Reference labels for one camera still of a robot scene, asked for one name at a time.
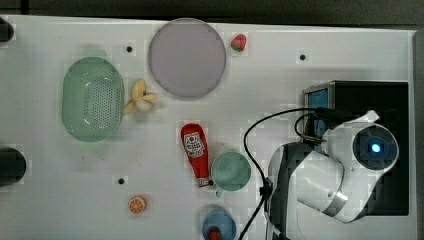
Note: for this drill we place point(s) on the lavender round plate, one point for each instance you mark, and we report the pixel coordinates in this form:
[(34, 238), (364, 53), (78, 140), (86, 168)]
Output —
[(187, 58)]

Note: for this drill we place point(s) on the blue cup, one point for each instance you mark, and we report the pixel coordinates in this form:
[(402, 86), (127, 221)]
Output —
[(221, 220)]

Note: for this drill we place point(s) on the yellow toy banana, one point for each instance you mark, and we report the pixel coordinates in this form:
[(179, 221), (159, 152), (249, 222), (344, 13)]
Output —
[(141, 99)]

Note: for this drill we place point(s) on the black toaster oven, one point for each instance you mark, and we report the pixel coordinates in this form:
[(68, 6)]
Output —
[(340, 101)]

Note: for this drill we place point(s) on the black round object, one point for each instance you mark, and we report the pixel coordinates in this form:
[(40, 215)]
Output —
[(12, 166)]

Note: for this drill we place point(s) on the black cylinder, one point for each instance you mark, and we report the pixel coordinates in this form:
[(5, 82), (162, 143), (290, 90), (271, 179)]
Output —
[(6, 30)]

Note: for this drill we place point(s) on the red ketchup bottle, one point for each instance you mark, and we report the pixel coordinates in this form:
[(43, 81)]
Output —
[(196, 149)]

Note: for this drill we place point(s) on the red strawberry in blue cup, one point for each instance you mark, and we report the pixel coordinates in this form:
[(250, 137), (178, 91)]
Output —
[(214, 234)]

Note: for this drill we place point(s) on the green cup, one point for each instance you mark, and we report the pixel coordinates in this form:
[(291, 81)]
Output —
[(230, 172)]

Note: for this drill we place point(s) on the green perforated basket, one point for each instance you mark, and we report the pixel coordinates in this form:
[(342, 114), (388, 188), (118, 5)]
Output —
[(92, 99)]

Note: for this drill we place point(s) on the red toy strawberry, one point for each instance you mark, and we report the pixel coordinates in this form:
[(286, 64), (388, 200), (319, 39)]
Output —
[(239, 42)]

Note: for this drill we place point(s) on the toy orange slice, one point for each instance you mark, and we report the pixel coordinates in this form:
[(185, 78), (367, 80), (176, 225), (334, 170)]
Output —
[(137, 204)]

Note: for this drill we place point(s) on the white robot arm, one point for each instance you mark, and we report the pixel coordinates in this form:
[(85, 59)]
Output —
[(338, 180)]

